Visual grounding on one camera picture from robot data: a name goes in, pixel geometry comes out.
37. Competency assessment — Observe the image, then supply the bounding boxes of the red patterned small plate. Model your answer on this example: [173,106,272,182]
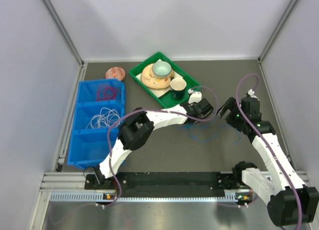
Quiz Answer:
[105,66,126,81]

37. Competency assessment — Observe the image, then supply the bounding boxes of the green plastic tray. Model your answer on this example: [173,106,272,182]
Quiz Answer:
[129,52,200,108]

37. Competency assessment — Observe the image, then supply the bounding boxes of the beige patterned bowl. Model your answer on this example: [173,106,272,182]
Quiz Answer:
[141,63,174,89]

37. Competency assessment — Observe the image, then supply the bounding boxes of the light teal bowl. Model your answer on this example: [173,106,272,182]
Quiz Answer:
[152,60,171,78]

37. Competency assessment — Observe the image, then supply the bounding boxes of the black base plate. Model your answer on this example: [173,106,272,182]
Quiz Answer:
[84,171,252,198]

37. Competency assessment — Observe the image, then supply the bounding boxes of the blue plastic bin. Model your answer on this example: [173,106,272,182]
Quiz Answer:
[67,78,126,170]

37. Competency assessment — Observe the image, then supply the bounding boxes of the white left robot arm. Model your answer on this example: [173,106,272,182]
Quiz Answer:
[94,91,213,189]

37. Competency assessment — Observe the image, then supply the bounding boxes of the white cable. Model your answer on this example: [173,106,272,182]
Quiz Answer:
[86,107,122,130]

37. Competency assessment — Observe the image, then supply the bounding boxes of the blue cable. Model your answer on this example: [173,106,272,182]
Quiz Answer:
[180,122,242,145]

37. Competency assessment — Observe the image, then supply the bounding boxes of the dark green mug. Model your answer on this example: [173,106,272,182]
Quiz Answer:
[170,77,187,100]

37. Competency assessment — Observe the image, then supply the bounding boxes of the red cable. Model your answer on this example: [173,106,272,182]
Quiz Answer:
[98,86,118,101]
[95,82,122,101]

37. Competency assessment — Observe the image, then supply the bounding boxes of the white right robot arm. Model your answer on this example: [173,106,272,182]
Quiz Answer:
[217,90,319,227]

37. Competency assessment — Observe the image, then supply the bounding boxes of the grey slotted cable duct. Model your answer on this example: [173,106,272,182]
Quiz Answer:
[50,192,238,203]

